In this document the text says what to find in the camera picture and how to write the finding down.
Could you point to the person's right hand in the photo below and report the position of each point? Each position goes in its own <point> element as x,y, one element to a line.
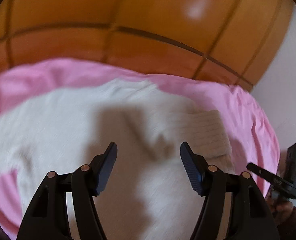
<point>284,212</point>

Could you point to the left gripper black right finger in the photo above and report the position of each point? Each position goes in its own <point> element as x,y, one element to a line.
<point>233,204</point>

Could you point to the cream knitted sweater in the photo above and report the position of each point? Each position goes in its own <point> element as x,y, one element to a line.
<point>148,195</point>

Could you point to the pink bed sheet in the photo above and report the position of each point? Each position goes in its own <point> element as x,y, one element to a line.
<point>251,137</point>

